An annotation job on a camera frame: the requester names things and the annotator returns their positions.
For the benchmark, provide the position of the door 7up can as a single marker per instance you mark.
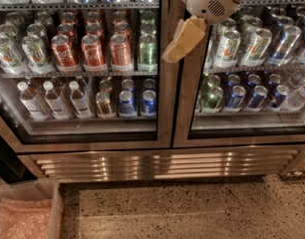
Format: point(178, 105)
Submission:
point(256, 47)
point(227, 49)

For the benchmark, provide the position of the clear plastic bin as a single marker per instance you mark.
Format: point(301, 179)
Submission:
point(41, 189)

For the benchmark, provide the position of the steel fridge bottom grille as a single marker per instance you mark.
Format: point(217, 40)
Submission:
point(163, 164)

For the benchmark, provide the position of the glass fridge door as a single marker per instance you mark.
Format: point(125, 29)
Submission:
point(194, 128)
point(76, 19)

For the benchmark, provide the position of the front left 7up can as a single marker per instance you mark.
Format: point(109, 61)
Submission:
point(11, 58)

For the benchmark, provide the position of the front green soda can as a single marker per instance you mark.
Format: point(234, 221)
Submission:
point(147, 52)

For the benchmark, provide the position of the right door green can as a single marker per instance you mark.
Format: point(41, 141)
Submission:
point(211, 100)

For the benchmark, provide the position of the middle water bottle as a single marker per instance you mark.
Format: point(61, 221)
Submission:
point(55, 99)

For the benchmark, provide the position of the front middle red cola can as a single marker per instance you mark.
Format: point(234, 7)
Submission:
point(94, 58)

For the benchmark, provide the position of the right door water bottle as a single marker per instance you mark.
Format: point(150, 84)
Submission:
point(296, 100)

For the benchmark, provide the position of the left water bottle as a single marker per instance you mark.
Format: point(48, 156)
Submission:
point(33, 101)

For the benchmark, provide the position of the gold can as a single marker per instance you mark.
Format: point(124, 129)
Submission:
point(105, 107)

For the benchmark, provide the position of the front orange soda can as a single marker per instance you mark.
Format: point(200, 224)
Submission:
point(122, 59)

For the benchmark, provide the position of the right door silver blue can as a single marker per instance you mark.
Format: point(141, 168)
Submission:
point(282, 47)

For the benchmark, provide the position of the front left red cola can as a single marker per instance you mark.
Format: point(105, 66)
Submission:
point(67, 60)

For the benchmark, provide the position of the right door left 7up can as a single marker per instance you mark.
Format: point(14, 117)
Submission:
point(227, 49)

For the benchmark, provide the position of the pink bubble wrap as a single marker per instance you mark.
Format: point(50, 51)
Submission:
point(21, 219)

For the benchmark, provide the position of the red cola can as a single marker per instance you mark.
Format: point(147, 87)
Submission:
point(94, 58)
point(67, 60)

